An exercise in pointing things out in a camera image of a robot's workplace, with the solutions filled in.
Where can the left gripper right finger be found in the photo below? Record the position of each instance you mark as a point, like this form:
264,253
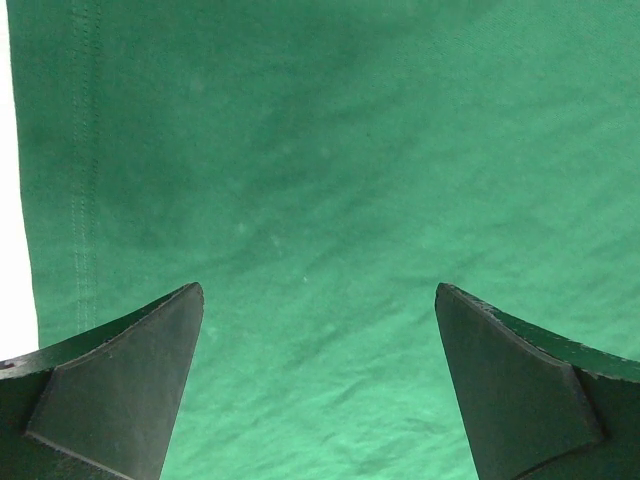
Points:
534,404

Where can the dark green t shirt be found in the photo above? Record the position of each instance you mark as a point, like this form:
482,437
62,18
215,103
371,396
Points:
319,168

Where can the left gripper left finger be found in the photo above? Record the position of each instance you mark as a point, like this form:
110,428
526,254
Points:
101,404

